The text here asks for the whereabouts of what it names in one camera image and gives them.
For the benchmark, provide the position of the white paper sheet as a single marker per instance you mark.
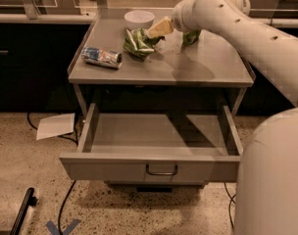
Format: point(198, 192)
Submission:
point(55, 126)

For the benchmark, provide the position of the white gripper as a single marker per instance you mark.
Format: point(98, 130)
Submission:
point(178, 19)

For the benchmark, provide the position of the black drawer handle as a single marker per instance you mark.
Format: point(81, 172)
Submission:
point(161, 173)

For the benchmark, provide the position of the dark counter left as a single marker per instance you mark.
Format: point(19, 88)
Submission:
point(34, 61)

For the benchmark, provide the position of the white bowl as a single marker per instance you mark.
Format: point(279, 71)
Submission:
point(138, 19)

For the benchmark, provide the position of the open grey top drawer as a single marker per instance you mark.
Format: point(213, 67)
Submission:
point(116, 147)

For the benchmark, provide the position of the black bar bottom left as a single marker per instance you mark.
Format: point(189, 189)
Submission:
point(29, 201)

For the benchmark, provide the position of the blue silver crushed can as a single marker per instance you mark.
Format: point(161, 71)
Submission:
point(101, 57)

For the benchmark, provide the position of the grey metal cabinet table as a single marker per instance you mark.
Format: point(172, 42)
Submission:
point(202, 78)

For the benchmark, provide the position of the tall green chip bag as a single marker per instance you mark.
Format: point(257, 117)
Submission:
point(190, 37)

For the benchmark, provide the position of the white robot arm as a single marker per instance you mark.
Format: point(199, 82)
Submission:
point(267, 182)

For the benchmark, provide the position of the green jalapeno chip bag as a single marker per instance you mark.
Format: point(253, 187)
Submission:
point(139, 44)

